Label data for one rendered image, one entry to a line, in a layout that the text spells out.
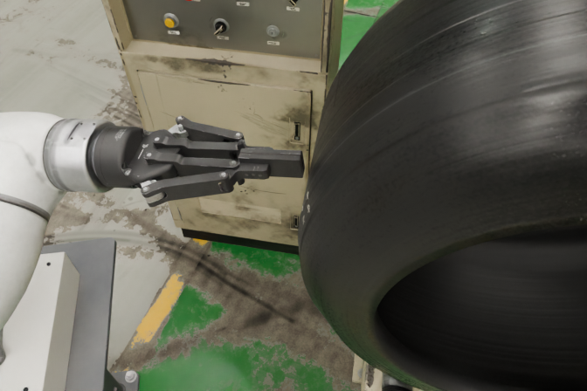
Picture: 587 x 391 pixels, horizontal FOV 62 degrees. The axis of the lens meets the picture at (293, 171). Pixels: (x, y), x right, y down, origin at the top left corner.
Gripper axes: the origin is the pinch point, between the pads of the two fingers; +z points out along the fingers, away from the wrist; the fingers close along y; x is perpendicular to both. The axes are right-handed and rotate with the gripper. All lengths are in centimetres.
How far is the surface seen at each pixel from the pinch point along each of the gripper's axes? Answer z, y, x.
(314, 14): -7, 66, 21
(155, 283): -74, 41, 116
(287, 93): -16, 60, 40
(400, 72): 13.8, -0.6, -12.9
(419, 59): 15.3, -0.3, -14.1
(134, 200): -97, 76, 112
